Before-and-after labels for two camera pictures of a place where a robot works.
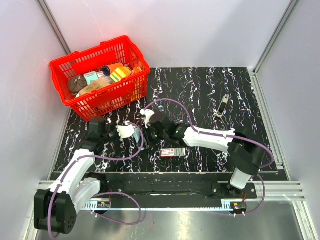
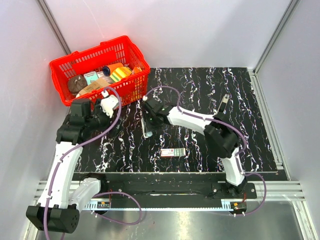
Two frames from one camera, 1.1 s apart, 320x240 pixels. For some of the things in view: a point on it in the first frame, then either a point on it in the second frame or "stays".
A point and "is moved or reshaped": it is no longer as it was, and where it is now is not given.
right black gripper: (150, 143) -> (148, 127)
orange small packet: (136, 70) stays
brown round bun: (77, 82) stays
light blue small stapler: (137, 136) is moved or reshaped
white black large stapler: (222, 106) stays
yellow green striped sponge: (120, 73) stays
